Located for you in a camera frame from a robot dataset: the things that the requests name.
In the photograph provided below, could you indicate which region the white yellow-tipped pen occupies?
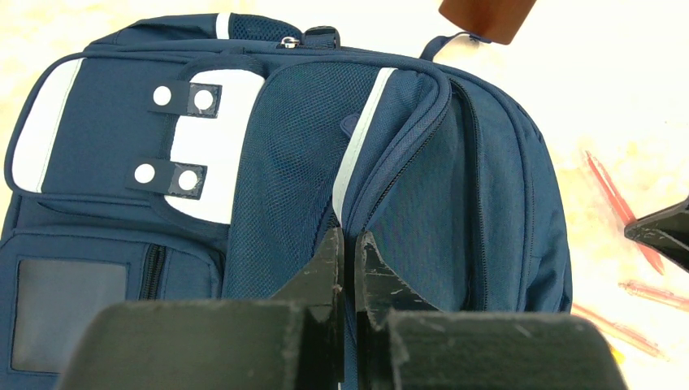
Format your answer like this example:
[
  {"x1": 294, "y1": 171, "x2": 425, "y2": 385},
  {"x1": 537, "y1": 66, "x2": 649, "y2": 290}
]
[{"x1": 609, "y1": 345, "x2": 626, "y2": 366}]

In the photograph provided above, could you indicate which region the pink pen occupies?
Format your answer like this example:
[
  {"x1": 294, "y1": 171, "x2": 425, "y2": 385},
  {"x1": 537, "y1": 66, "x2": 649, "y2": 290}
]
[
  {"x1": 617, "y1": 280, "x2": 688, "y2": 312},
  {"x1": 583, "y1": 150, "x2": 665, "y2": 275},
  {"x1": 571, "y1": 304, "x2": 666, "y2": 359}
]

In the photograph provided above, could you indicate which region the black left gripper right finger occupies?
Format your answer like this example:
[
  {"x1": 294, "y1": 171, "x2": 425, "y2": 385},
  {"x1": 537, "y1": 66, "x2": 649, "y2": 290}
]
[{"x1": 354, "y1": 232, "x2": 626, "y2": 390}]

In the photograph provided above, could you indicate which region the navy blue student backpack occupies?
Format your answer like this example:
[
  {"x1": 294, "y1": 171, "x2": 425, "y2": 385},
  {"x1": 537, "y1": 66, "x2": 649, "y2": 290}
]
[{"x1": 1, "y1": 14, "x2": 573, "y2": 389}]

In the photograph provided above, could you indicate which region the brown wooden metronome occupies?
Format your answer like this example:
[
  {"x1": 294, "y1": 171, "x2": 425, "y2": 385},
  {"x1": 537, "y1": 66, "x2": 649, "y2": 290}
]
[{"x1": 438, "y1": 0, "x2": 536, "y2": 45}]

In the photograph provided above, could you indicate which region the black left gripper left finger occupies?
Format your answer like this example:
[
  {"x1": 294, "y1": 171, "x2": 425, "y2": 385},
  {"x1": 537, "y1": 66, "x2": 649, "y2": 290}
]
[{"x1": 58, "y1": 228, "x2": 345, "y2": 389}]

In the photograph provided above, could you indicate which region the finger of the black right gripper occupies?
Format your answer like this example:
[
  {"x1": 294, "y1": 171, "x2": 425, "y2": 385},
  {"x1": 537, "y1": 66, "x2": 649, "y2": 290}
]
[{"x1": 624, "y1": 198, "x2": 688, "y2": 272}]

